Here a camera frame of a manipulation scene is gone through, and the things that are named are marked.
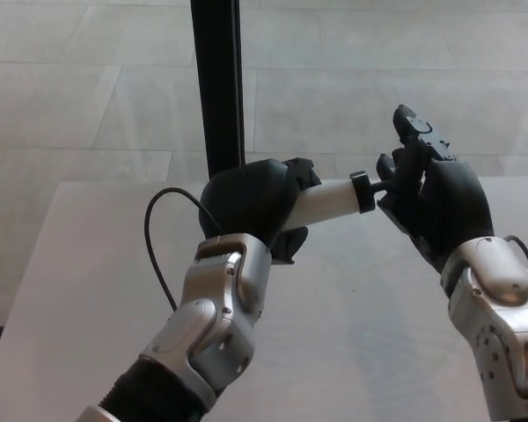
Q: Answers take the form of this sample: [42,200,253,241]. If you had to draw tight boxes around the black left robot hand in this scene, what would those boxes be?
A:
[198,156,323,266]

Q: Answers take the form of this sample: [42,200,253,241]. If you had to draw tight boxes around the black vertical post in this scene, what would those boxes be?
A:
[188,0,248,180]

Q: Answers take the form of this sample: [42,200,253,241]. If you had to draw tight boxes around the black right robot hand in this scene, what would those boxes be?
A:
[375,104,496,276]

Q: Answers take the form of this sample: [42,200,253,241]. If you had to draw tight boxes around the white Franklin air pump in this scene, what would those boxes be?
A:
[285,171,396,232]

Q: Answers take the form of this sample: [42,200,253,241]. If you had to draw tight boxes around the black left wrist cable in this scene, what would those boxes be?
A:
[143,187,224,311]

